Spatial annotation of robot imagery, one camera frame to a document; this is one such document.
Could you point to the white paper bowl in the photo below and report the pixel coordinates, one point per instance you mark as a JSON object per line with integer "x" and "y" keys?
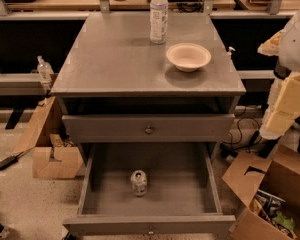
{"x": 188, "y": 57}

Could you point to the cardboard pieces left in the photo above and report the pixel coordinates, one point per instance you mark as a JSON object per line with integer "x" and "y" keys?
{"x": 54, "y": 156}

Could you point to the small sanitizer bottle left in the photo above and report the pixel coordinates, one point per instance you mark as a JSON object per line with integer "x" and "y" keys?
{"x": 44, "y": 69}

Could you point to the closed grey top drawer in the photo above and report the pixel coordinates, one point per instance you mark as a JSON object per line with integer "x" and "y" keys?
{"x": 148, "y": 128}

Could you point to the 7up soda can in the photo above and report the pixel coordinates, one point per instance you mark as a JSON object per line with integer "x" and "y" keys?
{"x": 139, "y": 183}

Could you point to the open grey middle drawer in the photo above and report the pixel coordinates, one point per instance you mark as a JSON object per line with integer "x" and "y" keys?
{"x": 181, "y": 193}

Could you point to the small white pump bottle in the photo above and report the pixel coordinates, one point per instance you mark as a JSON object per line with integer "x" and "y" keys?
{"x": 231, "y": 51}

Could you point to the black power adapter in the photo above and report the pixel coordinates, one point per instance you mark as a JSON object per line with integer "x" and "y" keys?
{"x": 5, "y": 163}

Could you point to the clear plastic water bottle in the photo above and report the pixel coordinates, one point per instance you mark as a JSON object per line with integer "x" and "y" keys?
{"x": 158, "y": 21}

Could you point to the grey drawer cabinet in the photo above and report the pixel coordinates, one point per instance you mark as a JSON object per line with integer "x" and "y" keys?
{"x": 114, "y": 69}

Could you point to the open cardboard box right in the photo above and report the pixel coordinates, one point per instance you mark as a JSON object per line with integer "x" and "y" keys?
{"x": 270, "y": 192}

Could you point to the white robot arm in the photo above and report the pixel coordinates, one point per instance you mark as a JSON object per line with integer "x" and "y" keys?
{"x": 284, "y": 97}

